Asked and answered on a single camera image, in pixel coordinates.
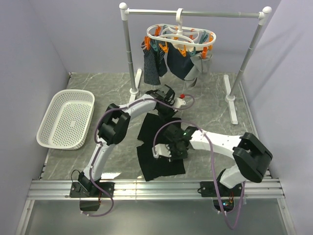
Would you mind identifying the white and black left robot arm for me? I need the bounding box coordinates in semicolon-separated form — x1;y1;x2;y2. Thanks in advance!
72;85;186;197

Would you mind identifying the orange clothes peg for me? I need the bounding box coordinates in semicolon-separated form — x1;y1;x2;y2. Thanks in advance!
201;47;208;59
144;36;151;50
159;42;168;53
178;48;186;57

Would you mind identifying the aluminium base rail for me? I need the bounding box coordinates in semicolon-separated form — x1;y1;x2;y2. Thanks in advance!
26;179;285;201

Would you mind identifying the grey underwear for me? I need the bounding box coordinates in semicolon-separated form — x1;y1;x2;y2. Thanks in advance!
184;53;213;88

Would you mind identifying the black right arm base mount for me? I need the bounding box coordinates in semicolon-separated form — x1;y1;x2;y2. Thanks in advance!
197;181;243;213

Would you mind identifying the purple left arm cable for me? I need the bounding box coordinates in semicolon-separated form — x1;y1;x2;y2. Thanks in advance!
80;94;196;217

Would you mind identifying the black underwear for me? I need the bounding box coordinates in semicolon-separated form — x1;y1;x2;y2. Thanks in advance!
137;113;185;181

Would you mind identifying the teal clothes peg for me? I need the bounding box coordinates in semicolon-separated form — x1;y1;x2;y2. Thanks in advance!
188;47;197;56
150;40;159;52

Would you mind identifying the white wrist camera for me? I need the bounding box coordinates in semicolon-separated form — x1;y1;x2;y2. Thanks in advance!
152;144;172;159
173;94;186;109

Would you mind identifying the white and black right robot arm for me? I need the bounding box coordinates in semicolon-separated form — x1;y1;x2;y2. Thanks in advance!
152;122;273;196

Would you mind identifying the striped navy underwear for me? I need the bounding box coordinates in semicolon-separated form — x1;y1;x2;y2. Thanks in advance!
140;41;168;86

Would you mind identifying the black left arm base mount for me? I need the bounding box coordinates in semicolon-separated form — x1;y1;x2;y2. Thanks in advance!
69;182;114;212

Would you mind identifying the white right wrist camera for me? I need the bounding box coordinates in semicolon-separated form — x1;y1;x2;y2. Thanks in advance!
152;144;172;159

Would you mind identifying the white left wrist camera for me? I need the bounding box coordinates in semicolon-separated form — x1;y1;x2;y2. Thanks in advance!
173;94;186;109

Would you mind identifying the navy underwear with cream waistband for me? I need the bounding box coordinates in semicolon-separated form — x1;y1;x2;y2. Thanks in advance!
167;44;194;80

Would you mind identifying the white perforated plastic basket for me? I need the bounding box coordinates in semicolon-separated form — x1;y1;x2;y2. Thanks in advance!
36;89;95;150

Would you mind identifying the white and grey clothes rack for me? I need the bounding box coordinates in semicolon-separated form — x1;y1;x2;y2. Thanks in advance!
118;2;272;125

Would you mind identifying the white clip hanger frame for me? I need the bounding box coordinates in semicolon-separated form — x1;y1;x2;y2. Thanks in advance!
146;8;217;51

